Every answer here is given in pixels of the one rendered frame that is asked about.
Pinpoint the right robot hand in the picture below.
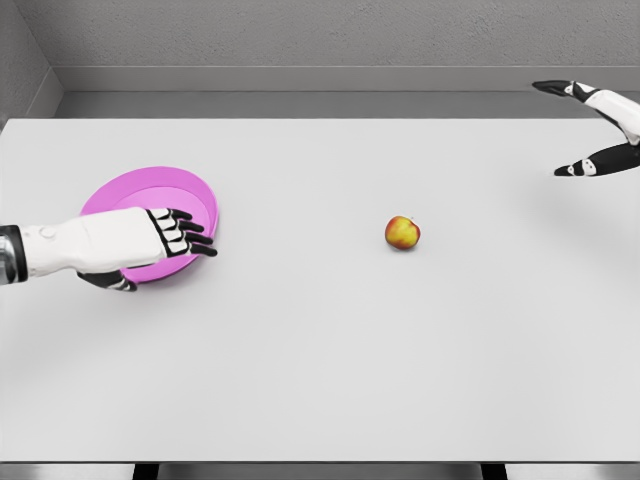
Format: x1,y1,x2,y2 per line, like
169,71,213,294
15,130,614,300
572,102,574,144
531,79,640,178

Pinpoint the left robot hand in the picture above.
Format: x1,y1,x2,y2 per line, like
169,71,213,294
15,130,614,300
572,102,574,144
63,207,219,293

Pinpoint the pink plate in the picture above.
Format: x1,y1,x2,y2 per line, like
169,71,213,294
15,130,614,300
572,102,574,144
80,166,222,285

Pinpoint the red yellow apple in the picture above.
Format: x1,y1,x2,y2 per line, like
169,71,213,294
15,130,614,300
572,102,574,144
384,215,422,252

